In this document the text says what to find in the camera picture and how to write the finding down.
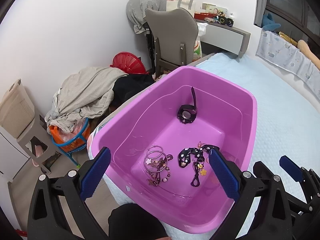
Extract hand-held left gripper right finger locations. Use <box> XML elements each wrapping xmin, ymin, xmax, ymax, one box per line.
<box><xmin>208</xmin><ymin>148</ymin><xmax>294</xmax><ymax>240</ymax></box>

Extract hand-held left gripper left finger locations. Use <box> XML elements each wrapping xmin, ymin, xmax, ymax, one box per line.
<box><xmin>27</xmin><ymin>147</ymin><xmax>112</xmax><ymax>240</ymax></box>

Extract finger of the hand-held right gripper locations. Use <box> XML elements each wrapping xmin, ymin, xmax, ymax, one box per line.
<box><xmin>253</xmin><ymin>161</ymin><xmax>274</xmax><ymax>182</ymax></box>
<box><xmin>279</xmin><ymin>156</ymin><xmax>314</xmax><ymax>183</ymax></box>

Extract black cord necklace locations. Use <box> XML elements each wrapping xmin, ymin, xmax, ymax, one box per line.
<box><xmin>191</xmin><ymin>155</ymin><xmax>208</xmax><ymax>187</ymax></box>

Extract black floral hair band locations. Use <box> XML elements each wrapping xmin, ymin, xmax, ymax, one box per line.
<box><xmin>178</xmin><ymin>144</ymin><xmax>220</xmax><ymax>168</ymax></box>

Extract large plain silver bangle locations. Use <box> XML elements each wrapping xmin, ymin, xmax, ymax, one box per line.
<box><xmin>144</xmin><ymin>150</ymin><xmax>167</xmax><ymax>173</ymax></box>

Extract beaded flower bracelet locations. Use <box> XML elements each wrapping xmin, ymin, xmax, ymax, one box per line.
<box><xmin>146</xmin><ymin>155</ymin><xmax>173</xmax><ymax>187</ymax></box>

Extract brown cord bracelet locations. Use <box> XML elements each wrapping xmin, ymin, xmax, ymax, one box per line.
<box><xmin>147</xmin><ymin>172</ymin><xmax>163</xmax><ymax>187</ymax></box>

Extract thin silver clasp bangle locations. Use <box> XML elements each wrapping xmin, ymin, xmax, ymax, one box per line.
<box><xmin>147</xmin><ymin>145</ymin><xmax>164</xmax><ymax>159</ymax></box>

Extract black wrist watch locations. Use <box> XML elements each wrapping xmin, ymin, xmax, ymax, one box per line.
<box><xmin>177</xmin><ymin>87</ymin><xmax>198</xmax><ymax>123</ymax></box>

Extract purple plastic basin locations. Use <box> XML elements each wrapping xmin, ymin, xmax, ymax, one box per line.
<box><xmin>87</xmin><ymin>66</ymin><xmax>258</xmax><ymax>234</ymax></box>

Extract light blue blanket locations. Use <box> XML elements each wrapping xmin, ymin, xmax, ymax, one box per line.
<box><xmin>105</xmin><ymin>52</ymin><xmax>320</xmax><ymax>240</ymax></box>

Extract person's black pants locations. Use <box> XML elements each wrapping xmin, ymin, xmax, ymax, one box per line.
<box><xmin>108</xmin><ymin>203</ymin><xmax>168</xmax><ymax>240</ymax></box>

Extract grey plastic stand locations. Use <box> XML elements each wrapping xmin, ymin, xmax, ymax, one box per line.
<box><xmin>0</xmin><ymin>110</ymin><xmax>62</xmax><ymax>175</ymax></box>

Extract grey cloth pile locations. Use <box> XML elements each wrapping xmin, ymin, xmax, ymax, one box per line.
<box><xmin>45</xmin><ymin>66</ymin><xmax>128</xmax><ymax>134</ymax></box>

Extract white cabinet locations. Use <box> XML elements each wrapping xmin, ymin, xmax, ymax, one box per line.
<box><xmin>0</xmin><ymin>132</ymin><xmax>30</xmax><ymax>180</ymax></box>

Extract black cloth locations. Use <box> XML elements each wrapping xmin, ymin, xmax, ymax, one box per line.
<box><xmin>112</xmin><ymin>74</ymin><xmax>155</xmax><ymax>107</ymax></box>

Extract beige laundry basket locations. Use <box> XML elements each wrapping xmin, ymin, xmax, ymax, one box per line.
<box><xmin>0</xmin><ymin>79</ymin><xmax>35</xmax><ymax>139</ymax></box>

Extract blue printed towel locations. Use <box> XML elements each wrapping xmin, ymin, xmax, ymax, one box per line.
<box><xmin>255</xmin><ymin>29</ymin><xmax>320</xmax><ymax>92</ymax></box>

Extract red plastic basket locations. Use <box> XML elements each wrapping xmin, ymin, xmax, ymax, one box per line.
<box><xmin>110</xmin><ymin>52</ymin><xmax>148</xmax><ymax>75</ymax></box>

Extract peach plush toy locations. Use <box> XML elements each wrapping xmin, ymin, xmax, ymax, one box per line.
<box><xmin>297</xmin><ymin>40</ymin><xmax>320</xmax><ymax>69</ymax></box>

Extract printed plastic bag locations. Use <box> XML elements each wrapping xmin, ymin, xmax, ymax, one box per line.
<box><xmin>192</xmin><ymin>22</ymin><xmax>208</xmax><ymax>62</ymax></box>

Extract gold foil object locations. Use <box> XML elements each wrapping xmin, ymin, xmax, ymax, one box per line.
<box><xmin>278</xmin><ymin>31</ymin><xmax>299</xmax><ymax>45</ymax></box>

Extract grey bedside cabinet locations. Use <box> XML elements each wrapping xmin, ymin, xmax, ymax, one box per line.
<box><xmin>194</xmin><ymin>17</ymin><xmax>251</xmax><ymax>58</ymax></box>

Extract blue cloth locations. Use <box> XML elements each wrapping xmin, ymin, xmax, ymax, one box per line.
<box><xmin>261</xmin><ymin>12</ymin><xmax>282</xmax><ymax>32</ymax></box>

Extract black toy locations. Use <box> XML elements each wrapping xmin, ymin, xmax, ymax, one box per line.
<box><xmin>216</xmin><ymin>16</ymin><xmax>235</xmax><ymax>27</ymax></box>

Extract grey chair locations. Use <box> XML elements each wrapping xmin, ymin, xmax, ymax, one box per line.
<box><xmin>145</xmin><ymin>7</ymin><xmax>199</xmax><ymax>77</ymax></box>

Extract dark window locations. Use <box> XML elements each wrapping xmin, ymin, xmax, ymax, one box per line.
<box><xmin>254</xmin><ymin>0</ymin><xmax>320</xmax><ymax>45</ymax></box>

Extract red box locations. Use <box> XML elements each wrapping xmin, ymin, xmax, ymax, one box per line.
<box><xmin>194</xmin><ymin>11</ymin><xmax>215</xmax><ymax>20</ymax></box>

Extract picture card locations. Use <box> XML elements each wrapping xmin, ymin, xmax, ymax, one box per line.
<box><xmin>202</xmin><ymin>3</ymin><xmax>228</xmax><ymax>17</ymax></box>

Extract grey checked cloth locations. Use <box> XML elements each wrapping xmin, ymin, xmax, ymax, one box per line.
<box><xmin>126</xmin><ymin>0</ymin><xmax>167</xmax><ymax>34</ymax></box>

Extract white tote bag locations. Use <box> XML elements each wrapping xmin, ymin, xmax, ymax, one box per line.
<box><xmin>166</xmin><ymin>0</ymin><xmax>196</xmax><ymax>18</ymax></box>

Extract orange basket blue frame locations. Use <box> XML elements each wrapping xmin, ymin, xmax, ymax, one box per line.
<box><xmin>49</xmin><ymin>117</ymin><xmax>92</xmax><ymax>168</ymax></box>

